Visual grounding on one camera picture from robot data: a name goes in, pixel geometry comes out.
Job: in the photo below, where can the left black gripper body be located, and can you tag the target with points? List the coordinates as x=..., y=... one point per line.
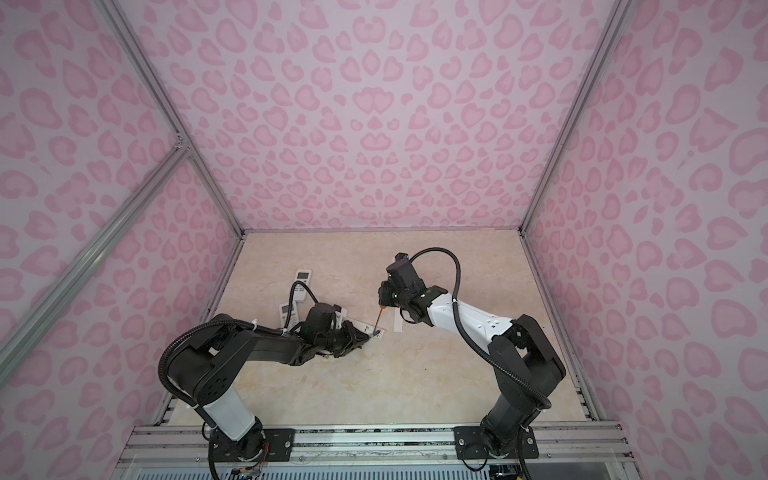
x=335, y=338

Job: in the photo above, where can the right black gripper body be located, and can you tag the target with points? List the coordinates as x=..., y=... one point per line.
x=400, y=299

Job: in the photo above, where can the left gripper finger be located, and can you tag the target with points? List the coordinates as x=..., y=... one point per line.
x=357, y=337
x=339, y=351

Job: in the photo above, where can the long slim white remote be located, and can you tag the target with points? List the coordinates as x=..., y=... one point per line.
x=371, y=330

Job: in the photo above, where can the orange handled screwdriver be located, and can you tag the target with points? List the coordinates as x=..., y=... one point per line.
x=377, y=322

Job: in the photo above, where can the white battery cover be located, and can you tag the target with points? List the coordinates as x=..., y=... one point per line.
x=398, y=323

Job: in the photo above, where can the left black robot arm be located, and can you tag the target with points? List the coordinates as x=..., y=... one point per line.
x=201, y=365

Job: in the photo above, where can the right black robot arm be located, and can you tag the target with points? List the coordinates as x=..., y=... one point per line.
x=526, y=365

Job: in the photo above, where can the white air conditioner remote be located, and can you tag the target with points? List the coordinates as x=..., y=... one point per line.
x=301, y=289

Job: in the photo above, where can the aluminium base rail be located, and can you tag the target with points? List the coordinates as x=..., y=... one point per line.
x=551, y=450

